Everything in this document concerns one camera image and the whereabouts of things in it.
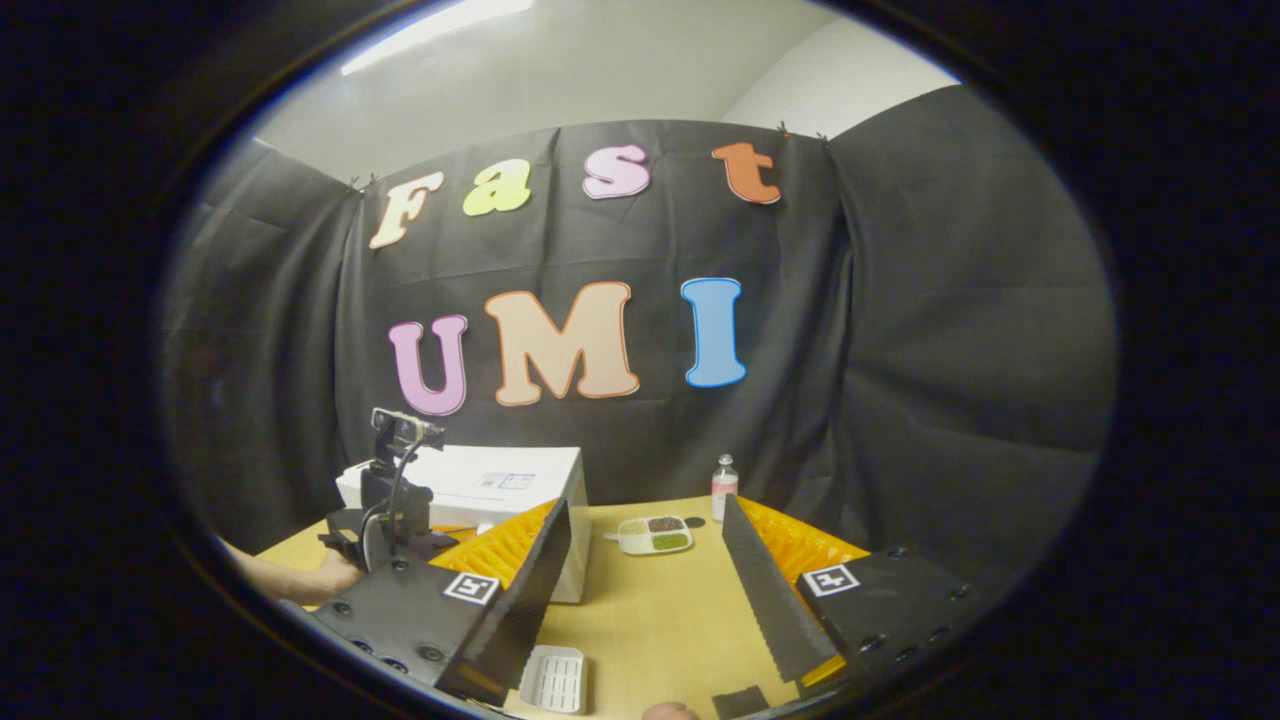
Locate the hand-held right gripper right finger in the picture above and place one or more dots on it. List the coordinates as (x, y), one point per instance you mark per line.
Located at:
(775, 600)

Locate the white divided plate of beans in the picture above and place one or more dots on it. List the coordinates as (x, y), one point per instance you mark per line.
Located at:
(655, 535)

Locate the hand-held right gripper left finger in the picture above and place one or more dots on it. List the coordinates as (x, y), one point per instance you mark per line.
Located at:
(525, 610)

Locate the small clear bottle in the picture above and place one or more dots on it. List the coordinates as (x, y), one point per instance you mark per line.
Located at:
(724, 490)

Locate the white ribbed plastic tray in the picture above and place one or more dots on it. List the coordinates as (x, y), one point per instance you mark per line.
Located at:
(553, 680)

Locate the white microwave oven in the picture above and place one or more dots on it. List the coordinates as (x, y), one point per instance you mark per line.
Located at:
(500, 480)

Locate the dark square pad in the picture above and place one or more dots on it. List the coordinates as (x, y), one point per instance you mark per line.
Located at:
(740, 703)

